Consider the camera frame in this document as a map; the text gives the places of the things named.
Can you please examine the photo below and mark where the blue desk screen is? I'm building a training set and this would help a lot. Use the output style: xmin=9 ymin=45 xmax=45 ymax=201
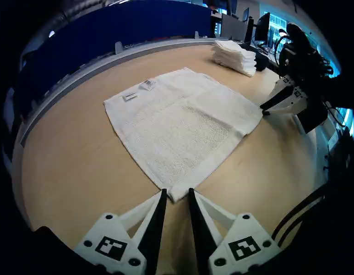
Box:
xmin=16 ymin=0 xmax=217 ymax=120

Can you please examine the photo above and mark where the black monitor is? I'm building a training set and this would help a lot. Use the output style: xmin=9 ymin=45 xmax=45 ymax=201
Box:
xmin=254 ymin=12 xmax=271 ymax=44

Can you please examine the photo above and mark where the black cable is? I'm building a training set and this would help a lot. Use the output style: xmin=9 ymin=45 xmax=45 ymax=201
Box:
xmin=277 ymin=198 xmax=327 ymax=249
xmin=272 ymin=191 xmax=324 ymax=240

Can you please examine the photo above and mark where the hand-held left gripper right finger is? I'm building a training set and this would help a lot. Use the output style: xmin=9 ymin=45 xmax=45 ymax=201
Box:
xmin=188 ymin=187 xmax=281 ymax=275

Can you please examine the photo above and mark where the white towel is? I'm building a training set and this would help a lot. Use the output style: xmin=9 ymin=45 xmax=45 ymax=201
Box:
xmin=103 ymin=67 xmax=264 ymax=203

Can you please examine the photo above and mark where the stack of white towels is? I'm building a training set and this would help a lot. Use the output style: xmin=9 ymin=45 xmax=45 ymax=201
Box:
xmin=210 ymin=39 xmax=257 ymax=77

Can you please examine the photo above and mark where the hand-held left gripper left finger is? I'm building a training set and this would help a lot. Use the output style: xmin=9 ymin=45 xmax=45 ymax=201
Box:
xmin=73 ymin=188 xmax=168 ymax=275

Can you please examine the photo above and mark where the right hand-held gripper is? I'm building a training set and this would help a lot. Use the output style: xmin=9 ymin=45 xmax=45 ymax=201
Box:
xmin=259 ymin=22 xmax=335 ymax=134

